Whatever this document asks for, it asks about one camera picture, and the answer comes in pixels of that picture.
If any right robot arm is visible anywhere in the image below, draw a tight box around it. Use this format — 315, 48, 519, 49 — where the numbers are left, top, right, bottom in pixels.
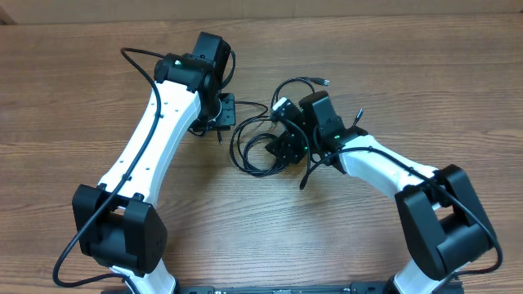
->
266, 91, 503, 293

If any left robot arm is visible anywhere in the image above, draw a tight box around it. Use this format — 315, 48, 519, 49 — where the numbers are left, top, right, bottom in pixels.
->
66, 32, 235, 293

